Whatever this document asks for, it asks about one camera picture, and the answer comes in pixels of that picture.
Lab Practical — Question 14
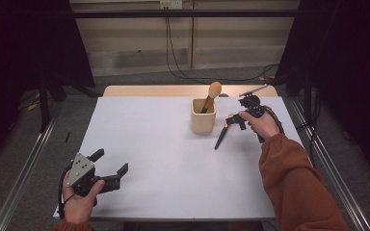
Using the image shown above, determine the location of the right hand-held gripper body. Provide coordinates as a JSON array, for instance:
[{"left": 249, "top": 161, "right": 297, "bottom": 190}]
[{"left": 238, "top": 84, "right": 269, "bottom": 117}]

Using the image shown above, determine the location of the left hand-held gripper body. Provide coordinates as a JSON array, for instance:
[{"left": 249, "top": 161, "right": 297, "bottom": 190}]
[{"left": 65, "top": 152, "right": 122, "bottom": 198}]

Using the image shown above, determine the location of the small makeup brush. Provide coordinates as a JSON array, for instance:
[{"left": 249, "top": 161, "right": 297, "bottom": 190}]
[{"left": 214, "top": 114, "right": 235, "bottom": 151}]

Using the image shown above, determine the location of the beige square cup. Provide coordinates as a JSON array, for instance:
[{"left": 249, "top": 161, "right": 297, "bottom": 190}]
[{"left": 190, "top": 97, "right": 218, "bottom": 135}]

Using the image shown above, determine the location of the large makeup brush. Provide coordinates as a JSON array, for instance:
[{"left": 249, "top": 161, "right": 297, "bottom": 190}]
[{"left": 200, "top": 81, "right": 223, "bottom": 115}]

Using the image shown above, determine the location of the person's right hand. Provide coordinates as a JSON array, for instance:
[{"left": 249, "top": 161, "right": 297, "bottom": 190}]
[{"left": 238, "top": 110, "right": 280, "bottom": 140}]

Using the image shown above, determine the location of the person's left hand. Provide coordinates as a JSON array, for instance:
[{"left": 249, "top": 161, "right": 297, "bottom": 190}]
[{"left": 61, "top": 178, "right": 106, "bottom": 225}]

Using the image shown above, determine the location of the white table sheet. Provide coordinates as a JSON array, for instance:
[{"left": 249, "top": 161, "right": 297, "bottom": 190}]
[{"left": 52, "top": 95, "right": 303, "bottom": 221}]

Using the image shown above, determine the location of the black metal stand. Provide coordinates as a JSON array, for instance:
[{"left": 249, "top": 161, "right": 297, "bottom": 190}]
[
  {"left": 38, "top": 76, "right": 51, "bottom": 134},
  {"left": 303, "top": 68, "right": 314, "bottom": 123}
]

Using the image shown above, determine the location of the dark curtain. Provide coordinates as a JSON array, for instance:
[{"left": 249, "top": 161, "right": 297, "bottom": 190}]
[
  {"left": 274, "top": 0, "right": 370, "bottom": 185},
  {"left": 0, "top": 0, "right": 96, "bottom": 172}
]

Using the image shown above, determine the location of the black horizontal bar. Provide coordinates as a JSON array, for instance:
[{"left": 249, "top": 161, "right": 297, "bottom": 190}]
[{"left": 71, "top": 9, "right": 298, "bottom": 18}]

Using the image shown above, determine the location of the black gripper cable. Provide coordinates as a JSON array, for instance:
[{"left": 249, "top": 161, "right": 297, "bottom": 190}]
[
  {"left": 57, "top": 165, "right": 75, "bottom": 220},
  {"left": 262, "top": 105, "right": 285, "bottom": 136}
]

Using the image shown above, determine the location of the aluminium floor rail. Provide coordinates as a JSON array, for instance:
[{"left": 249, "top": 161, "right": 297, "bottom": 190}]
[
  {"left": 0, "top": 102, "right": 66, "bottom": 231},
  {"left": 288, "top": 97, "right": 370, "bottom": 231}
]

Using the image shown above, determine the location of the black wall cable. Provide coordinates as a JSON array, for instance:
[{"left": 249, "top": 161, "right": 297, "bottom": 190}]
[{"left": 164, "top": 7, "right": 280, "bottom": 85}]

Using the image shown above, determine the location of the white wall socket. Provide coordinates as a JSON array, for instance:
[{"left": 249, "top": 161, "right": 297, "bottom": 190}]
[{"left": 159, "top": 0, "right": 183, "bottom": 10}]

